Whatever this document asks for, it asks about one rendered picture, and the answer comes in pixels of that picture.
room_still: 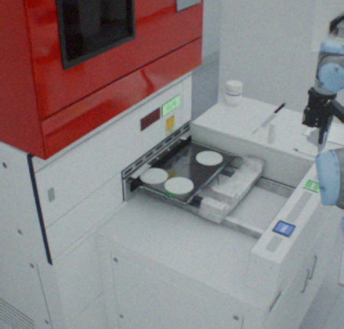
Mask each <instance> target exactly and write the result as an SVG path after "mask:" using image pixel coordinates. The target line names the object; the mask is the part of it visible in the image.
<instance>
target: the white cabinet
mask: <svg viewBox="0 0 344 329"><path fill-rule="evenodd" d="M341 213H342V209H341V208H339V207H337V206H336V205H333V206H329V207H328V209H327V210H326V212H325V214H324V215H323V217H322V219H321V220H320V222H319V224H318V226H317V228H316V229H315V231H314V232H313V235H312V236H311V238H310V239H309V240H308V242H307V244H306V246H305V247H304V249H303V251H302V252H301V254H300V256H299V257H298V259H297V260H296V263H295V264H294V266H293V268H291V270H290V272H289V273H288V275H287V276H286V279H285V280H284V282H283V283H282V285H281V287H280V288H279V289H278V291H277V292H276V294H275V296H274V298H273V299H272V301H271V302H270V305H269V306H268V308H267V309H266V310H265V311H264V312H263V311H261V310H259V309H257V308H255V307H252V306H250V305H248V304H244V303H243V302H241V301H238V300H237V299H235V298H232V297H230V296H228V295H226V294H224V293H222V292H219V291H217V290H215V289H213V288H211V287H208V286H205V285H203V284H200V283H198V282H196V281H193V280H191V279H189V278H188V277H185V276H183V275H181V274H180V273H178V272H176V271H174V270H171V269H169V268H166V267H165V266H163V265H161V264H158V263H156V262H154V261H151V260H149V259H147V258H145V257H142V256H140V255H139V254H136V252H134V251H131V250H128V249H126V248H124V247H122V246H120V245H119V244H115V243H114V242H112V241H111V240H108V239H107V238H103V237H102V236H100V235H98V234H96V240H97V248H98V254H99V261H100V269H101V283H102V284H103V290H104V303H105V310H106V314H107V323H108V329H297V328H298V326H299V325H300V324H301V322H302V320H303V318H304V316H305V314H306V312H307V310H308V309H309V306H310V305H311V303H312V302H313V299H314V297H315V296H316V293H317V291H318V290H319V287H320V285H321V283H322V282H323V278H324V277H325V275H326V269H327V266H328V263H329V258H330V255H331V251H332V249H333V245H334V242H335V238H336V232H337V229H338V226H339V220H340V217H341Z"/></svg>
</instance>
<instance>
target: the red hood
mask: <svg viewBox="0 0 344 329"><path fill-rule="evenodd" d="M202 54H203V0H0V141H1V142H3V143H6V144H7V145H11V146H12V147H14V148H17V149H19V150H22V151H24V152H27V153H29V154H31V155H34V156H36V157H38V158H41V159H43V160H46V159H48V158H50V157H51V156H53V155H55V154H57V153H58V152H60V151H62V150H64V149H65V148H66V147H67V146H69V145H71V144H72V143H74V142H76V141H77V140H79V139H80V138H83V137H84V136H85V135H86V134H88V133H90V132H91V131H93V130H94V129H96V128H99V127H101V125H102V124H104V123H105V122H107V121H109V120H111V119H113V118H115V117H117V116H118V115H119V114H120V113H121V112H124V111H126V110H128V109H129V108H131V107H132V106H134V105H136V104H138V102H139V101H142V100H143V99H145V98H147V97H149V96H151V95H152V94H154V93H155V92H157V91H159V90H160V89H162V88H163V87H165V86H166V85H169V84H170V83H172V82H174V81H176V80H177V79H178V78H180V77H182V76H185V75H186V74H187V73H188V72H189V71H192V70H193V69H195V68H197V67H199V66H200V65H202Z"/></svg>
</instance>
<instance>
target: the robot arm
mask: <svg viewBox="0 0 344 329"><path fill-rule="evenodd" d="M320 43H321V44H320V47H319V50H318V53H319V54H318V59H317V61H318V63H317V68H316V77H315V81H314V85H315V86H314V87H313V86H312V87H311V89H309V90H308V95H309V98H308V103H307V105H306V107H305V108H304V109H303V117H304V119H303V118H302V122H303V123H302V125H307V127H310V128H317V129H316V130H315V131H311V132H310V135H308V136H307V137H306V140H307V141H308V142H310V143H312V144H313V145H315V146H316V147H317V148H318V153H319V154H318V155H317V156H316V158H315V162H316V172H317V176H318V182H319V190H320V198H321V203H322V205H324V206H333V205H336V206H337V207H339V208H341V209H342V210H343V212H344V147H343V148H337V149H333V150H332V149H329V150H328V151H324V152H322V151H323V150H324V149H325V146H326V143H327V141H326V140H327V138H328V135H329V130H330V128H331V124H332V120H333V116H334V115H335V116H336V118H337V119H339V120H340V121H341V122H342V123H343V124H344V107H343V106H342V105H341V104H340V103H338V102H337V100H335V98H336V96H337V93H338V91H341V90H343V89H344V44H343V43H341V42H339V41H334V40H326V41H323V42H320ZM329 100H331V101H330V102H329ZM328 102H329V103H328ZM308 108H309V109H308ZM321 152H322V153H321ZM341 229H342V235H343V237H342V238H343V240H344V216H343V217H342V220H341Z"/></svg>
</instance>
